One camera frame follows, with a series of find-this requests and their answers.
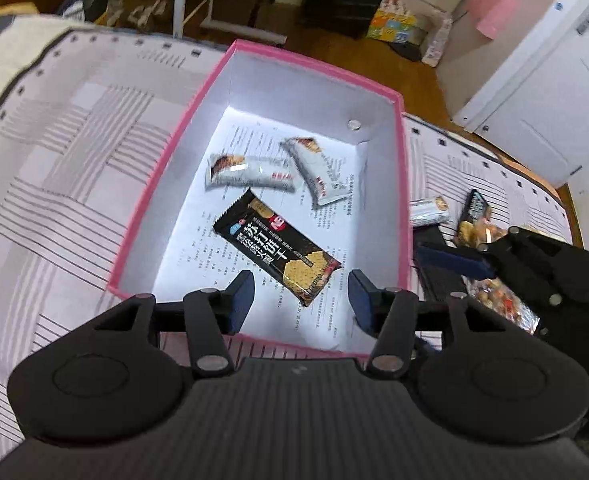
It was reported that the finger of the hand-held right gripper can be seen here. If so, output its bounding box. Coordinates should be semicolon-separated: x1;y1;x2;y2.
417;226;573;308

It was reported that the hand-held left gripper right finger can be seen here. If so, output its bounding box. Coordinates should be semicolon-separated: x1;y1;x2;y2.
349;269;508;381

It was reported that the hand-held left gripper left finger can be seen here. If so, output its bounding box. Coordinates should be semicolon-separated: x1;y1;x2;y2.
92;269;256;380

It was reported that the white snack packet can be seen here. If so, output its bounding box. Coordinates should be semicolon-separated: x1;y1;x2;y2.
279;136;349;208
407;195;451;229
204;152;298;192

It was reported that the black cracker packet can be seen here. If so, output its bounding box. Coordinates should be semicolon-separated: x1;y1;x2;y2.
456;188;493;235
211;187;343;307

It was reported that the clear nut snack bag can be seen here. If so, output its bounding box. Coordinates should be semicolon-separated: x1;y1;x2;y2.
453;222;541;335

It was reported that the pink cardboard box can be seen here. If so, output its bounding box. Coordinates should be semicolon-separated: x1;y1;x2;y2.
106;38;416;362

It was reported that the printed paper sheet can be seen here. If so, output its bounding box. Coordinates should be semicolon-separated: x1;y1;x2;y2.
152;107;371;356

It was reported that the white door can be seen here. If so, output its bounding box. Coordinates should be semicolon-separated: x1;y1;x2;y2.
449;0;589;192

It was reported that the dark floor object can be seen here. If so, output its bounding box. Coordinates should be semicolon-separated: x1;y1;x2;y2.
389;39;424;64

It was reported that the white plastic bag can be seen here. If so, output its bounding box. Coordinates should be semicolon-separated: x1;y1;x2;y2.
421;14;454;67

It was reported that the colourful cardboard box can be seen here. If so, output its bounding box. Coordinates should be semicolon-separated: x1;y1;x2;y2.
365;0;421;47

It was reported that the pink hanging bag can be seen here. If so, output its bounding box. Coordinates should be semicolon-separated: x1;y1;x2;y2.
466;0;521;39

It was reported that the pair of light slippers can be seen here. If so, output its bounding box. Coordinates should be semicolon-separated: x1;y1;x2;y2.
108;0;171;29

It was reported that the cream grey quilt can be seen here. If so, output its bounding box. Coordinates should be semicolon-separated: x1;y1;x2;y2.
0;11;75;131

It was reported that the black floor bag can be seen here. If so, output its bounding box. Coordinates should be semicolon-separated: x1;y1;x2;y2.
56;0;111;24

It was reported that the white frame side table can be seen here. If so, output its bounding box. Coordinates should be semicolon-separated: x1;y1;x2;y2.
171;0;288;45

